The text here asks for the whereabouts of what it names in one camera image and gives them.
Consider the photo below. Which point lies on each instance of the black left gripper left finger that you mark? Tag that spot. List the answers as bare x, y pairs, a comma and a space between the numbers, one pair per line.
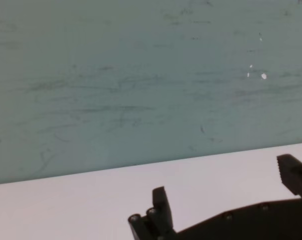
161, 215

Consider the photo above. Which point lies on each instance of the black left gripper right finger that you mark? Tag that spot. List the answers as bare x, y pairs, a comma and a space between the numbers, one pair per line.
293, 175

